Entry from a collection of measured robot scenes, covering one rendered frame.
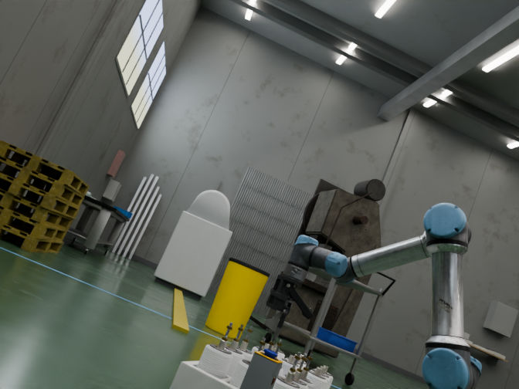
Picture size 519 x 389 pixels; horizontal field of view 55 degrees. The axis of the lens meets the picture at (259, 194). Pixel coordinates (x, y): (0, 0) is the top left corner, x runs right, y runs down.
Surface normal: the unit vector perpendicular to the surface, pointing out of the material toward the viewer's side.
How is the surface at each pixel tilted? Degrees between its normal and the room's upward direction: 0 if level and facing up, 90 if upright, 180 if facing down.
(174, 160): 90
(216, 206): 90
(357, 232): 90
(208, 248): 90
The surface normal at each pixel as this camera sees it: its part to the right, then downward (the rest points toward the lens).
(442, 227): -0.46, -0.48
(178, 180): 0.17, -0.12
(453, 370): -0.50, -0.24
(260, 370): -0.26, -0.29
